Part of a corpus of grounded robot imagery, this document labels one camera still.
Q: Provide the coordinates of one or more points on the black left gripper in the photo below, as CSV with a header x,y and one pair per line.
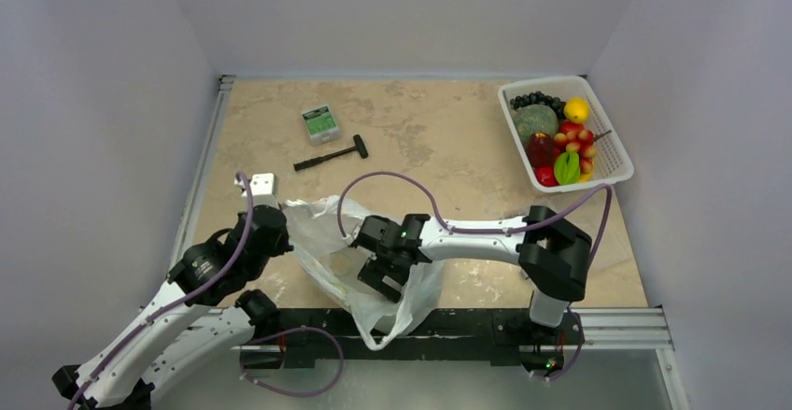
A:
x,y
283,244

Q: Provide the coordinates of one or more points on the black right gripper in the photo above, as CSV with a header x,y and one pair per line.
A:
x,y
376,271

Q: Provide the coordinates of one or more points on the white plastic shopping bag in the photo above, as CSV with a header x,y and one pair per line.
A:
x,y
384,301

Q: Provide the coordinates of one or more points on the dark red fake apple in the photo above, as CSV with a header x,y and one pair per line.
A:
x,y
540,150

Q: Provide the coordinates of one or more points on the green fake fruit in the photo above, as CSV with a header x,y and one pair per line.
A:
x,y
567,168

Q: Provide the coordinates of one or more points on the dark fake grape bunch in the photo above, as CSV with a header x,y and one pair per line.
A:
x,y
538,98

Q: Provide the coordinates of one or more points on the red fake cherry bunch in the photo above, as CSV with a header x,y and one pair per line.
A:
x,y
581,142

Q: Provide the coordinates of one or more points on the yellow fake lemon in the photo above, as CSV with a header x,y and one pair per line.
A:
x,y
577,110

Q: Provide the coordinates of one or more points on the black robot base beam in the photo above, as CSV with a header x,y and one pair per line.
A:
x,y
299,337

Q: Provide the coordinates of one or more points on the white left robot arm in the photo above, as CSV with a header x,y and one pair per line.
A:
x,y
203,309

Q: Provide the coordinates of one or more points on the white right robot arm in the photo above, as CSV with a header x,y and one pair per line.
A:
x,y
553,253

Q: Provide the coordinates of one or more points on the green fake melon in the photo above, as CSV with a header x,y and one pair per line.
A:
x,y
535,119

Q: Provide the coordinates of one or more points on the red fake strawberry in basket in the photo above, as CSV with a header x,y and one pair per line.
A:
x,y
568,126

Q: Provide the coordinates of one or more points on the green labelled screw box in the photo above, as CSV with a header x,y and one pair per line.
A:
x,y
321,125

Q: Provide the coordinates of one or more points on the black rubber mallet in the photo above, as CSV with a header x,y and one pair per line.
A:
x,y
357,147

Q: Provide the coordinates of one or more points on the white plastic basket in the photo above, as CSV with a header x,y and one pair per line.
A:
x,y
612,163

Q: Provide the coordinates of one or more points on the aluminium frame rail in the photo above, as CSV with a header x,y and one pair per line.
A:
x,y
195,197

